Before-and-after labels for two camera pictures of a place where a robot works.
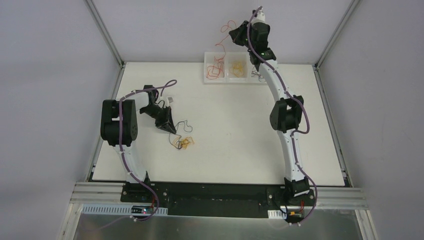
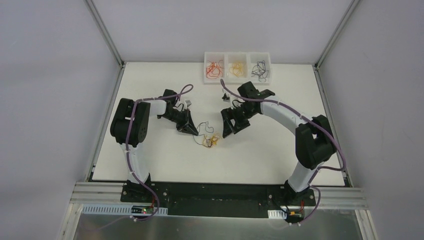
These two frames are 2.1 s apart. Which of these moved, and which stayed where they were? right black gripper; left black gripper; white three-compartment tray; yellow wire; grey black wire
Moved: right black gripper; left black gripper
Stayed: grey black wire; white three-compartment tray; yellow wire
